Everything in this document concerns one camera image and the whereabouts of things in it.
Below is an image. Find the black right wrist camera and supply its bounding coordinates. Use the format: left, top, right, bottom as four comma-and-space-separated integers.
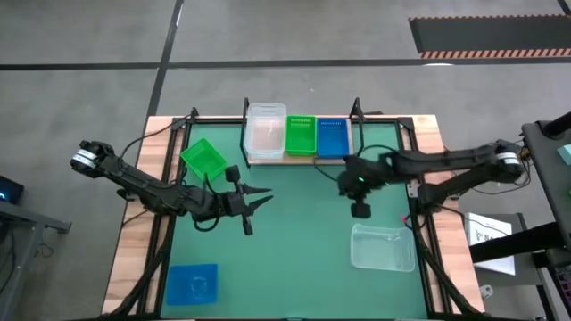
351, 201, 372, 219

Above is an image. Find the blue mesh plastic basket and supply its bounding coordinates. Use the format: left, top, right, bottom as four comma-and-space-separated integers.
316, 118, 352, 159
165, 263, 219, 307

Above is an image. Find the black left wrist camera cable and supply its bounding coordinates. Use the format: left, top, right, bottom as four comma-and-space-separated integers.
194, 174, 223, 233

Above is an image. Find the black equipment cart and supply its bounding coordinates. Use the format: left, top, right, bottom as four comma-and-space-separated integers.
521, 111, 571, 251

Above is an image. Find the white printed box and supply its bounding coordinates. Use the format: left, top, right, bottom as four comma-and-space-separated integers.
463, 212, 517, 276

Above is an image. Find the green table mat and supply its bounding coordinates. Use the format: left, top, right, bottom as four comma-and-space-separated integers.
160, 122, 429, 320

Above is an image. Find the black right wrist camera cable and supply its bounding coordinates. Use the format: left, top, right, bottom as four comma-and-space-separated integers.
311, 144, 398, 183

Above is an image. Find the black orange striped floor mat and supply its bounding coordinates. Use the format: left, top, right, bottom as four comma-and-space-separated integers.
409, 14, 571, 60

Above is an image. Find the dark device with blue light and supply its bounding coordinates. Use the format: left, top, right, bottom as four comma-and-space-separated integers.
0, 175, 25, 205

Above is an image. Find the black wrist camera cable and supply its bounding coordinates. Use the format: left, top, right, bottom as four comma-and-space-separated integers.
311, 144, 398, 183
194, 174, 223, 233

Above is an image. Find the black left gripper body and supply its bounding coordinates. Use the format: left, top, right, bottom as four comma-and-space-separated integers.
218, 165, 254, 236

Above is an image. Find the black floor cable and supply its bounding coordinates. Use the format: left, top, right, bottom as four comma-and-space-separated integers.
468, 176, 534, 197

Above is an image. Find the wooden shelf with black frame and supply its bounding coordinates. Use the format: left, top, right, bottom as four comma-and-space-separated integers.
239, 96, 366, 169

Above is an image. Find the grey side table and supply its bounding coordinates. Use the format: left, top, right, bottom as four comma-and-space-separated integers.
0, 200, 72, 321

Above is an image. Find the black left arm base cable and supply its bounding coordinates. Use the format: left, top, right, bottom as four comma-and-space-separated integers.
119, 115, 193, 160

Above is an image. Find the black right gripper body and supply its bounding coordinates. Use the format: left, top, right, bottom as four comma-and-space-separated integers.
337, 155, 387, 202

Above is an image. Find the black metal rig frame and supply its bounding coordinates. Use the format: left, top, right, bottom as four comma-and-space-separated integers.
100, 106, 492, 321

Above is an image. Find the green mesh plastic basket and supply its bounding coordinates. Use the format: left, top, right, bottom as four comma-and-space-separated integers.
285, 115, 318, 157
180, 137, 228, 182

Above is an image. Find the black metal beam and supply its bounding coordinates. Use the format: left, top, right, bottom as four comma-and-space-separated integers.
468, 221, 571, 264

